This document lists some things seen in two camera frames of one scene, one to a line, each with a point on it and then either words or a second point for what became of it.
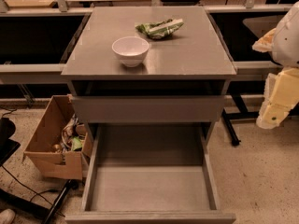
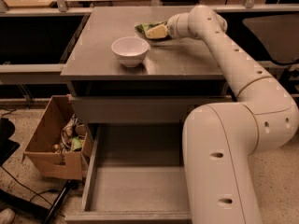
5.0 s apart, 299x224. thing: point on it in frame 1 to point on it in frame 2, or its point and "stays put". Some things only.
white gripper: (288, 39) to (172, 26)
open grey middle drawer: (150, 174) stays put
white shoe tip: (7, 217) stays put
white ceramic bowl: (131, 49) stays put
